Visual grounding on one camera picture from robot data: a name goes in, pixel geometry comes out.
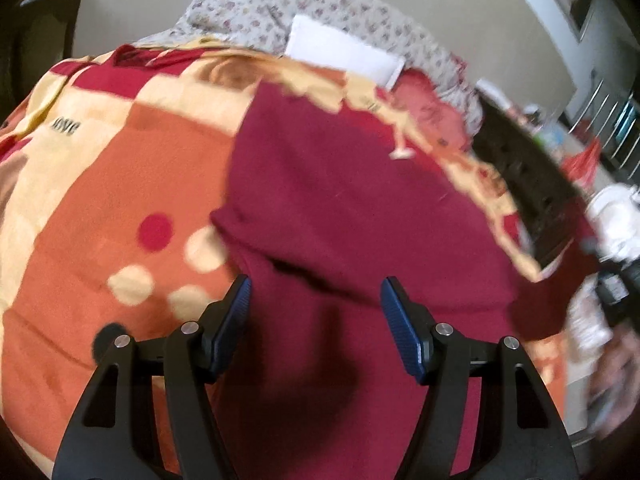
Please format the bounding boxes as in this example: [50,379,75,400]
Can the white round appliance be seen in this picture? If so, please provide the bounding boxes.
[584,184,640,261]

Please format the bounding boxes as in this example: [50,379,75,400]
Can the white pillow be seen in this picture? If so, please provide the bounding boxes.
[283,13,406,92]

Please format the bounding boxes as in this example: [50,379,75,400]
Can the metal shelf rack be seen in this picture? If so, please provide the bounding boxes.
[567,67,640,181]

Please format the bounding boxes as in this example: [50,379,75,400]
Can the red plastic bag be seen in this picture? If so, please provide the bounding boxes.
[561,137,602,187]

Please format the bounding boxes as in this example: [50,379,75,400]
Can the pink patterned pillow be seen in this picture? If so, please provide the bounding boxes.
[394,69,473,153]

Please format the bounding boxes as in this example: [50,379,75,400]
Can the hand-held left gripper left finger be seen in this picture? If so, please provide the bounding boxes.
[52,274,252,480]

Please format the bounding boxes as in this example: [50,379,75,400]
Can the maroon shirt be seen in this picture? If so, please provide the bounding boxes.
[209,80,602,480]

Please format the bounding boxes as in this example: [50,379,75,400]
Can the person's right hand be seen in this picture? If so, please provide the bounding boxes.
[586,321,640,438]

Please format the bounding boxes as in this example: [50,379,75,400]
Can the orange printed blanket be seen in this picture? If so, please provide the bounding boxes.
[0,35,571,480]

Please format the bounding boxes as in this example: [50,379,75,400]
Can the dark wooden furniture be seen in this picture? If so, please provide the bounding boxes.
[0,0,85,126]

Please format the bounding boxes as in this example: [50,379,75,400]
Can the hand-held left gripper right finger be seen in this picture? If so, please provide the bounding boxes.
[379,276,579,480]

